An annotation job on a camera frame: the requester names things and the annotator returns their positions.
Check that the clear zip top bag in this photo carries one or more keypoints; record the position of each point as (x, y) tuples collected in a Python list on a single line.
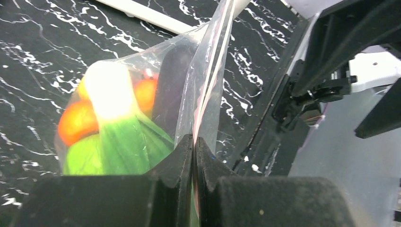
[(202, 92)]

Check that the red fake apple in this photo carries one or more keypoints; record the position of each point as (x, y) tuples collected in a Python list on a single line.
[(77, 122)]

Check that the green fake leafy vegetable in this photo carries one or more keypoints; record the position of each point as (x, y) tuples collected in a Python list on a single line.
[(128, 141)]

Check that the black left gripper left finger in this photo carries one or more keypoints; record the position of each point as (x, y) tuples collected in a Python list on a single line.
[(159, 198)]

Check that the purple fake eggplant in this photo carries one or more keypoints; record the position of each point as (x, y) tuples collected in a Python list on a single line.
[(170, 83)]

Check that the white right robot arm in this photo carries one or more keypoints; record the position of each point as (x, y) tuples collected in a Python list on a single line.
[(346, 48)]

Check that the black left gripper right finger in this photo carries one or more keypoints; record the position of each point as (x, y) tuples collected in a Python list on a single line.
[(229, 200)]

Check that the white PVC pipe frame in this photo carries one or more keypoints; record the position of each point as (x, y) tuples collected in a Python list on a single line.
[(175, 16)]

